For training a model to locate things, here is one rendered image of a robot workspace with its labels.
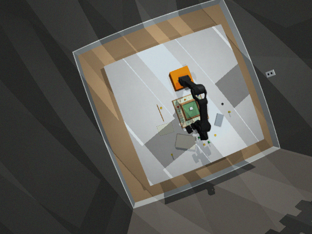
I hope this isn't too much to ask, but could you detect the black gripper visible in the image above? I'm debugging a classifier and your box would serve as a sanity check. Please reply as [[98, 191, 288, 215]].
[[186, 119, 199, 134]]

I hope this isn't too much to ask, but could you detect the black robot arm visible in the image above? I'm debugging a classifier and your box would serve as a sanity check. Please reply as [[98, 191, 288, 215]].
[[178, 75, 211, 140]]

